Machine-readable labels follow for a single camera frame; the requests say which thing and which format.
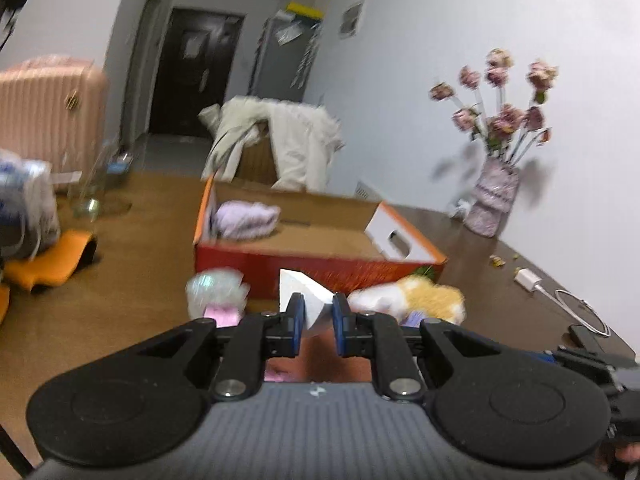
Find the lavender fuzzy cloth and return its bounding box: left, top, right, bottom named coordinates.
left=212, top=200, right=281, bottom=240

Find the pink sponge block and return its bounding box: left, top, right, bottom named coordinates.
left=202, top=305, right=241, bottom=328

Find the grey tall cabinet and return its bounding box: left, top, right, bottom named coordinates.
left=248, top=15, right=323, bottom=106

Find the white charger cable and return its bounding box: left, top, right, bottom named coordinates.
left=535, top=284, right=612, bottom=337

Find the white plastic bag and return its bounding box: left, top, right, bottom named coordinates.
left=0, top=150, right=61, bottom=261

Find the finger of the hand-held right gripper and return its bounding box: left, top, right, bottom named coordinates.
left=568, top=325, right=638, bottom=361
left=522, top=346, right=618, bottom=383

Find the white wedge sponge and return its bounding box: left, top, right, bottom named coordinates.
left=278, top=268, right=335, bottom=336

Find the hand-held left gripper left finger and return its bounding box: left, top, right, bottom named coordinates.
left=135, top=292, right=306, bottom=403

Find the black rod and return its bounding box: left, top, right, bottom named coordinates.
left=0, top=425, right=32, bottom=479

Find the white wall panel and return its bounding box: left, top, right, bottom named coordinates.
left=337, top=0, right=366, bottom=40

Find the brown cardboard carton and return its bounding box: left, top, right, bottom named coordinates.
left=235, top=127, right=278, bottom=186

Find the red cardboard box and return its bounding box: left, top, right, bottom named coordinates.
left=192, top=177, right=448, bottom=301

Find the dark entrance door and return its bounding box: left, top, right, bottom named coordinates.
left=149, top=7, right=245, bottom=137

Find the pink ribbed suitcase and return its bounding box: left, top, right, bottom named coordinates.
left=0, top=55, right=108, bottom=188

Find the yellow and white plush toy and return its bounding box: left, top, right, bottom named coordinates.
left=347, top=274, right=467, bottom=326

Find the clear plastic wrapped packet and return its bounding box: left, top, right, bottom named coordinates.
left=185, top=267, right=251, bottom=318

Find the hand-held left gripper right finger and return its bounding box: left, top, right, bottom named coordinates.
left=331, top=292, right=506, bottom=403

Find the beige coat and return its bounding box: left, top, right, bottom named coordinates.
left=197, top=95, right=346, bottom=191

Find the yellow box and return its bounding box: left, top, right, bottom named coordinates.
left=286, top=1, right=326, bottom=20

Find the glittery vase with flowers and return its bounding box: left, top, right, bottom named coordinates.
left=429, top=48, right=559, bottom=166

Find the patterned flower vase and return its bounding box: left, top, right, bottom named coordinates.
left=462, top=157, right=521, bottom=238

